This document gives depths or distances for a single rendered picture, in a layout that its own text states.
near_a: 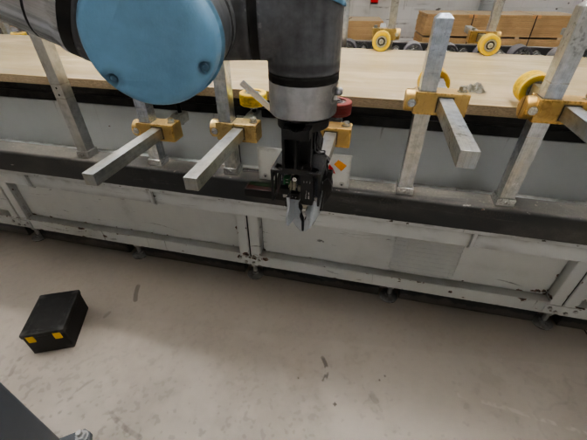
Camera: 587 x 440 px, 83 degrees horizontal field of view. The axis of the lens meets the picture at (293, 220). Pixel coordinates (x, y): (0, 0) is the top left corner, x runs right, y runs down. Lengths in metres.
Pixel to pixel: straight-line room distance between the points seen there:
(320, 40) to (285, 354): 1.17
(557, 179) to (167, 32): 1.17
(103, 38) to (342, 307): 1.38
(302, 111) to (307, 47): 0.07
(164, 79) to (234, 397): 1.16
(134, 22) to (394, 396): 1.28
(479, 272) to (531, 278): 0.18
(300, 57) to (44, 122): 1.39
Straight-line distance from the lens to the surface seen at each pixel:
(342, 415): 1.29
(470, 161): 0.60
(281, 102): 0.43
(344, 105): 0.93
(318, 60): 0.41
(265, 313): 1.49
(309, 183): 0.46
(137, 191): 1.28
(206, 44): 0.27
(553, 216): 1.04
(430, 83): 0.84
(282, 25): 0.40
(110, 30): 0.28
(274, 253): 1.50
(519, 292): 1.62
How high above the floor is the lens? 1.18
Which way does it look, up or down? 37 degrees down
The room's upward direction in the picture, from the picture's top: straight up
